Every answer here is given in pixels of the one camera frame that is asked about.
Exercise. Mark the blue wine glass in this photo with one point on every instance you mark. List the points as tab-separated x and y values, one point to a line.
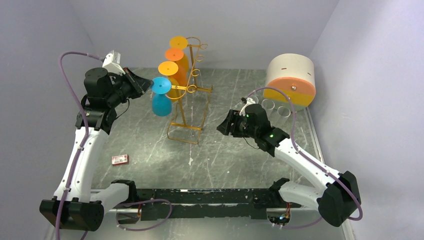
161	104

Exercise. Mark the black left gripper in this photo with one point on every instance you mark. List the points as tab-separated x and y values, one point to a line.
142	84

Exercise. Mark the orange wine glass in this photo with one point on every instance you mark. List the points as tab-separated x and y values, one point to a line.
178	56

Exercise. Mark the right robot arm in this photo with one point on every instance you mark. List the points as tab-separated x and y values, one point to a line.
333	194

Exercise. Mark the gold wire glass rack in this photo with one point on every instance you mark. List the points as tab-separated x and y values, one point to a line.
195	45

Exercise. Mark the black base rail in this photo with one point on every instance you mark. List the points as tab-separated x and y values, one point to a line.
253	203

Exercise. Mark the yellow wine glass right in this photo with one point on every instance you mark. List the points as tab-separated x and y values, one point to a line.
180	42

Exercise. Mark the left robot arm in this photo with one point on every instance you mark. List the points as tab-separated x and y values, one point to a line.
73	205

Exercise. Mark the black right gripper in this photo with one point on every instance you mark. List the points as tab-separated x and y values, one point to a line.
226	126

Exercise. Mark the small red white box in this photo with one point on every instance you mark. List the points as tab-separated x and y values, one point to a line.
120	160

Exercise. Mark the clear wine glass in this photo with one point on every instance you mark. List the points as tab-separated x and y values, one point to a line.
252	99
283	114
268	105

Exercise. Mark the yellow wine glass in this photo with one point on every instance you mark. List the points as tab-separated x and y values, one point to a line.
180	42
169	68

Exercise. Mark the round beige drawer cabinet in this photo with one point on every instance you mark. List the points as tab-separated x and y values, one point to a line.
293	74

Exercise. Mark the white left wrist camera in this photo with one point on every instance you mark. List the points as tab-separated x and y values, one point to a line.
111	63

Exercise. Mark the yellow wine glass left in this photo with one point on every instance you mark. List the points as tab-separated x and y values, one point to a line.
169	68

